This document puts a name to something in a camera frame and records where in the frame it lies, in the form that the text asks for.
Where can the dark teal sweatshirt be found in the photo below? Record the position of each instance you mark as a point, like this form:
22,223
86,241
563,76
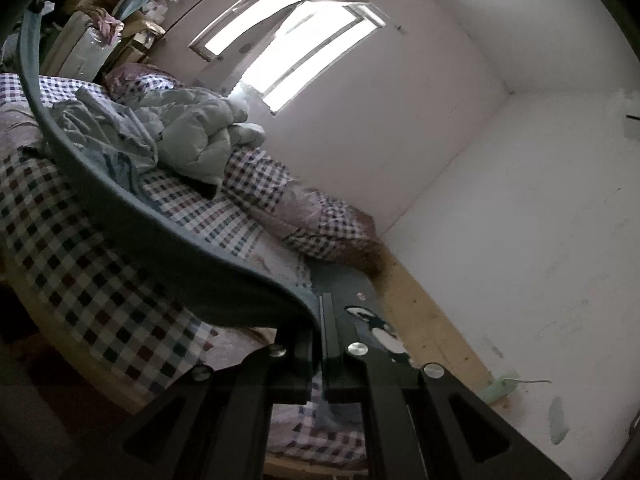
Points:
175,260

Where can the dark teal cartoon long pillow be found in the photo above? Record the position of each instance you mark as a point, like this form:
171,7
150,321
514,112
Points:
380,325

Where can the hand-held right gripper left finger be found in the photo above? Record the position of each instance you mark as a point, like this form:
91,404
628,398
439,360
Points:
306,370

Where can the pale green flat object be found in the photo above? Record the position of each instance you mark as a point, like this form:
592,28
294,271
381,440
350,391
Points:
500,387

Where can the checkered folded quilt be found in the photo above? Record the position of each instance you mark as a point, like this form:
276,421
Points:
300,210

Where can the pale grey duvet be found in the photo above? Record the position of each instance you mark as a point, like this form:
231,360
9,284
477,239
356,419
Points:
200,130

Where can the pink cloth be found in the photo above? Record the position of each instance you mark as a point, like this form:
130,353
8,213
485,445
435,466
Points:
107,25

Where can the white printed curtain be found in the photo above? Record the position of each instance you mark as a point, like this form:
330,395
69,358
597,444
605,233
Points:
250,50

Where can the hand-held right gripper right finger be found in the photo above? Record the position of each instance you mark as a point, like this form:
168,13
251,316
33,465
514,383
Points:
332,360

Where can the window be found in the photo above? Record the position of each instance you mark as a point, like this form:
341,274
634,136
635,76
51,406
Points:
320,45

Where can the light blue hoodie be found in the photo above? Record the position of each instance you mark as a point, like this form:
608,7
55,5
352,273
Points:
130,135

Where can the floral checkered pillow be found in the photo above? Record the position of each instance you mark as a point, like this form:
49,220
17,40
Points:
140,80

